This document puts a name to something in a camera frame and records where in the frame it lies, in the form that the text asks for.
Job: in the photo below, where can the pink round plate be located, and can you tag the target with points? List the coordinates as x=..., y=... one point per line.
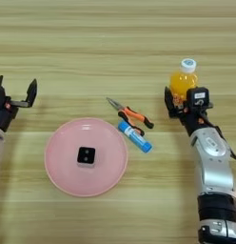
x=66, y=158

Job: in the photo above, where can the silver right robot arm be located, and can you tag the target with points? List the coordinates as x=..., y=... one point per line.
x=215, y=168

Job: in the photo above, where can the orange black needle-nose pliers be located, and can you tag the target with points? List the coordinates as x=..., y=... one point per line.
x=135, y=116

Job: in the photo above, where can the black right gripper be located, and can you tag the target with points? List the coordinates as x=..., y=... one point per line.
x=196, y=122

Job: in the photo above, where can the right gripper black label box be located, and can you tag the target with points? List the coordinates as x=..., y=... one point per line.
x=198, y=97

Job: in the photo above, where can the blue glue stick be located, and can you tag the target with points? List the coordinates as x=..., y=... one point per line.
x=135, y=137

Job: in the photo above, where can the small black square block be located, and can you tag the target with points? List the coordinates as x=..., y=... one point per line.
x=86, y=155

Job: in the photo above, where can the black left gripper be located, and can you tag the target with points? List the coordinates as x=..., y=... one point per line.
x=4, y=111

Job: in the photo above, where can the orange juice bottle white cap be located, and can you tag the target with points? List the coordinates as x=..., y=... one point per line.
x=183, y=81

